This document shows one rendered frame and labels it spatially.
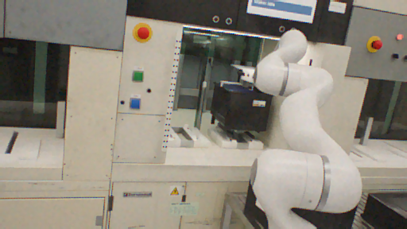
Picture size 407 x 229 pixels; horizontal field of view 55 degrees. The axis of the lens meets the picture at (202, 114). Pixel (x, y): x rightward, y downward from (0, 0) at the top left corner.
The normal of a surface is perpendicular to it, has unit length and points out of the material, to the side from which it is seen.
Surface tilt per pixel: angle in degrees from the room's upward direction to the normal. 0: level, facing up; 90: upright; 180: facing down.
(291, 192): 92
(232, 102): 90
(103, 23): 90
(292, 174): 59
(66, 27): 90
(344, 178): 52
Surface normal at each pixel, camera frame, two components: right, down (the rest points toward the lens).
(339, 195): -0.04, 0.15
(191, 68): 0.31, 0.28
